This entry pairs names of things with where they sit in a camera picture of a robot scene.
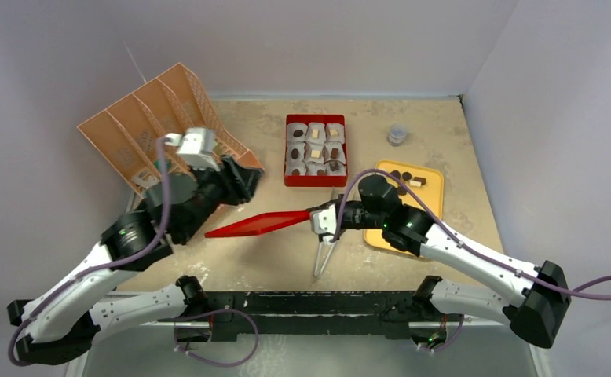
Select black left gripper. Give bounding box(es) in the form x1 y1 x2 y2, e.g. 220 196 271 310
178 153 262 242

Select red box lid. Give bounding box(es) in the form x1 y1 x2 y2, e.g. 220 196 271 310
204 210 310 238

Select metal slotted tongs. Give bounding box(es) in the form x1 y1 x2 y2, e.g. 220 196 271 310
313 188 339 278

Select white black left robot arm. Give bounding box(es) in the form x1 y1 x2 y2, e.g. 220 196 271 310
7 156 263 367

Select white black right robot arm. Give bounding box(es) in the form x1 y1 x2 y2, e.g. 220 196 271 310
307 174 571 349

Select red chocolate box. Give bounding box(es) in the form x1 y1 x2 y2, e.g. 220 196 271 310
284 114 349 188

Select yellow plastic tray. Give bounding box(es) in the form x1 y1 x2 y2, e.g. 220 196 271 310
363 159 445 258

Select small clear plastic cup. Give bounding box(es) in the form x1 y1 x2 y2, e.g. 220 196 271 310
387 123 408 146

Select peach plastic file organizer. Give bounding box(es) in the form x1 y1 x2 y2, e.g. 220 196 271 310
78 63 261 197

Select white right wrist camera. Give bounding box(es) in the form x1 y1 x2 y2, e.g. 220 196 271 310
310 219 338 245

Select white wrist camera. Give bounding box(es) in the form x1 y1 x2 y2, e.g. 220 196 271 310
164 127 221 172
310 219 338 245

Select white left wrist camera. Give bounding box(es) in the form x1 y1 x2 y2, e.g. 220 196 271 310
164 127 221 172

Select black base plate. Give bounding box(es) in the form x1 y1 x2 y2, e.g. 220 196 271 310
176 291 442 342

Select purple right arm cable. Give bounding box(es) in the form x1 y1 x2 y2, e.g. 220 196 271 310
331 169 611 302

